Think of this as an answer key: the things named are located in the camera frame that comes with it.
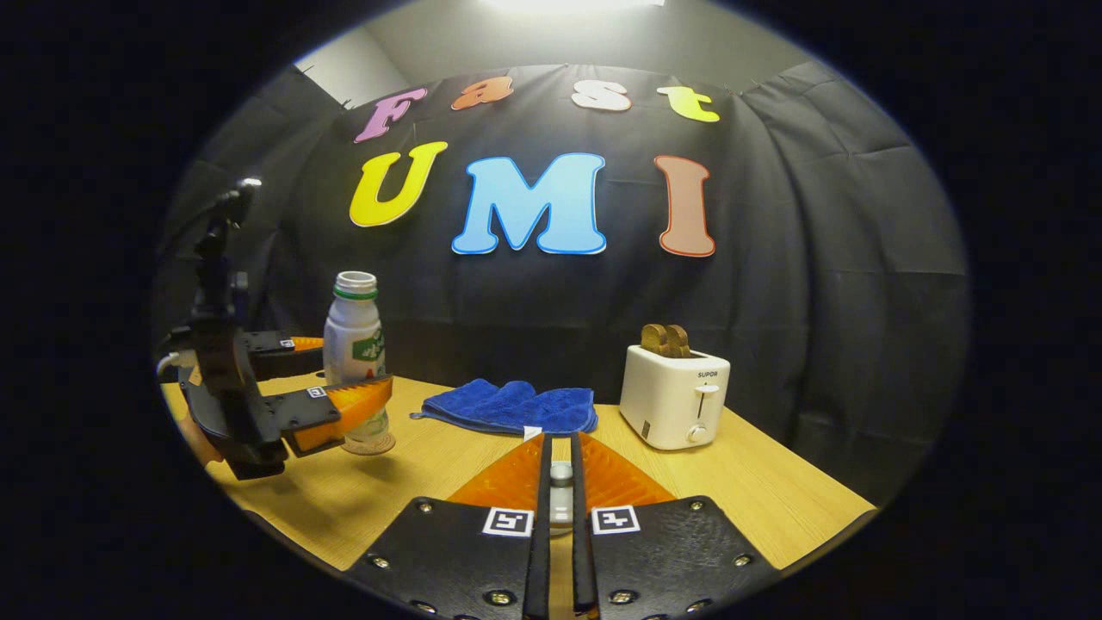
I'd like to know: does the round wooden coaster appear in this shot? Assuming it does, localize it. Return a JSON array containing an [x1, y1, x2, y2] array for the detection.
[[340, 431, 397, 456]]

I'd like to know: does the white water bottle green label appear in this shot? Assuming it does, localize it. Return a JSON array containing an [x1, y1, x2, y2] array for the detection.
[[323, 270, 390, 447]]

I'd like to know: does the blue towel cloth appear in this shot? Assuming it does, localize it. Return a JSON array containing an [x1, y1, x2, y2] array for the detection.
[[410, 379, 599, 438]]

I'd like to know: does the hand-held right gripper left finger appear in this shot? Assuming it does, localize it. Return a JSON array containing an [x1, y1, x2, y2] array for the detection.
[[343, 431, 553, 620]]

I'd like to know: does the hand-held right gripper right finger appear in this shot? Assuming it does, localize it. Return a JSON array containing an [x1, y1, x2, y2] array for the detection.
[[570, 431, 781, 620]]

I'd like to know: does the black backdrop cloth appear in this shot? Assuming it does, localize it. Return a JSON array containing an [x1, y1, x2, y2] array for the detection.
[[155, 60, 974, 496]]

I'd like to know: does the white toaster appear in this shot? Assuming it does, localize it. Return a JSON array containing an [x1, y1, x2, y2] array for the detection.
[[619, 344, 732, 451]]

